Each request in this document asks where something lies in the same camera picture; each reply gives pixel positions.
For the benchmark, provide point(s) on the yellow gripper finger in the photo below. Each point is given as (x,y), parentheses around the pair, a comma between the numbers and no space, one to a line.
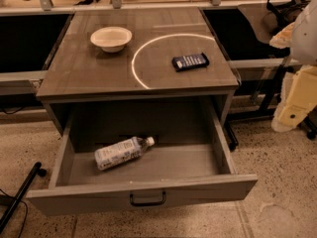
(298,98)

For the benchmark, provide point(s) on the blue label plastic bottle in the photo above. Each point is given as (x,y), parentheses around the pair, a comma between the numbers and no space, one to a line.
(122,152)

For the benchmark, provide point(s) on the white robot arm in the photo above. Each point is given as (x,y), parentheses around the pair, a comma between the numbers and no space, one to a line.
(300,36)

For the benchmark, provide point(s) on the open grey drawer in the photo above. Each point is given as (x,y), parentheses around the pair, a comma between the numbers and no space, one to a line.
(190,160)

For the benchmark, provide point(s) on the black table leg with caster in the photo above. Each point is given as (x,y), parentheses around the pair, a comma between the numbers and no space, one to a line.
(233,140)

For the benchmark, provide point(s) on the black headset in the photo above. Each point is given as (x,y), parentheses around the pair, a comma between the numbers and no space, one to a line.
(286,13)

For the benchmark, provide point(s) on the dark blue snack packet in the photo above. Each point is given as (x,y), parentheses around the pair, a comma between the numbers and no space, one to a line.
(189,62)

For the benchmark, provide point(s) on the white bowl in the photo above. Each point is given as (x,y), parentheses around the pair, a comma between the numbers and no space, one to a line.
(111,39)

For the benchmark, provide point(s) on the black pole on floor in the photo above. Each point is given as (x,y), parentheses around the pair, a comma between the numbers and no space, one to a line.
(12,202)

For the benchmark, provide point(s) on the black drawer handle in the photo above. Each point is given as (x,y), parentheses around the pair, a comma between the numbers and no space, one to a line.
(147,200)

